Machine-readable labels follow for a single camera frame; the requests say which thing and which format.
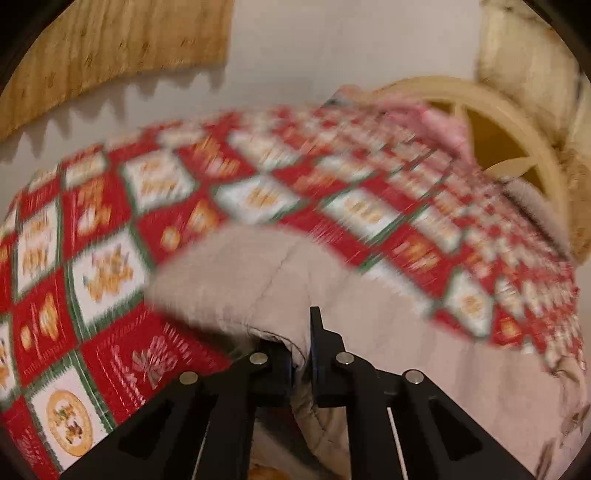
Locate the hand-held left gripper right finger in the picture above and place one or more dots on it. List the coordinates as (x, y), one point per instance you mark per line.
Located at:
(323, 362)

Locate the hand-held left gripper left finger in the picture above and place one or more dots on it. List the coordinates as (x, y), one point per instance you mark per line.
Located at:
(282, 369)

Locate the beige puffer jacket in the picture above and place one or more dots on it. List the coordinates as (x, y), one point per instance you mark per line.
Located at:
(277, 277)

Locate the red printed bear blanket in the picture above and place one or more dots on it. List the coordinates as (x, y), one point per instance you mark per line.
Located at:
(115, 198)

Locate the pink cloth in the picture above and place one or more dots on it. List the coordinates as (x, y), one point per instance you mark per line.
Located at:
(443, 124)

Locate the cream wooden headboard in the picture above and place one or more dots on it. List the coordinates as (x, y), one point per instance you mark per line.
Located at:
(508, 110)

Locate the gold patterned curtain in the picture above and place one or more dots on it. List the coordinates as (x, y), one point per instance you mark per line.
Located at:
(115, 41)

